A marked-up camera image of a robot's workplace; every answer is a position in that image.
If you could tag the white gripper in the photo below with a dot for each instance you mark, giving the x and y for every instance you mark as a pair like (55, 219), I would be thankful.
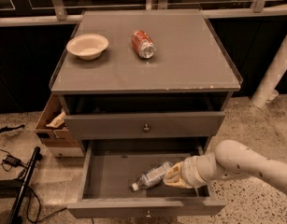
(189, 171)

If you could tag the clear plastic water bottle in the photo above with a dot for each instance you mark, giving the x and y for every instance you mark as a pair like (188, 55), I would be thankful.
(152, 177)

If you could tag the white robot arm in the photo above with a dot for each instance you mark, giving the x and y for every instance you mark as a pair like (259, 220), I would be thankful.
(229, 160)

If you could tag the metal top drawer knob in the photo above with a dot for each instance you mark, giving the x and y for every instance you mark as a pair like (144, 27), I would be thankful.
(146, 128)

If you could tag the grey open middle drawer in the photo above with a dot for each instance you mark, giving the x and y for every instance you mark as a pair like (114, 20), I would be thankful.
(112, 166)

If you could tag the grey top drawer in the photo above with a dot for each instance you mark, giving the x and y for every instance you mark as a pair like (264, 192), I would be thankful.
(123, 116)

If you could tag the grey drawer cabinet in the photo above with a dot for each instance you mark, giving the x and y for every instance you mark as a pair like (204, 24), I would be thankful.
(188, 58)

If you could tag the cardboard box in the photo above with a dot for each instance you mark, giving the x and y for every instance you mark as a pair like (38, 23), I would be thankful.
(58, 140)

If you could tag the crumpled paper bag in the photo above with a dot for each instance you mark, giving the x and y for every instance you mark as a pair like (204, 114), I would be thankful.
(57, 121)

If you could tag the red soda can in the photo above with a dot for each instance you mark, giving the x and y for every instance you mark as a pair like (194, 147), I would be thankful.
(142, 44)

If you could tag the black pole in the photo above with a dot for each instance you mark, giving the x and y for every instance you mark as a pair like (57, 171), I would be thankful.
(14, 213)

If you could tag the cream paper bowl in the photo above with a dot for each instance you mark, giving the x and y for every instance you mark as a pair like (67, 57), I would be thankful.
(87, 47)

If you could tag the black power adapter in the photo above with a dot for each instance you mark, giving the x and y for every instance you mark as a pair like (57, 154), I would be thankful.
(12, 161)

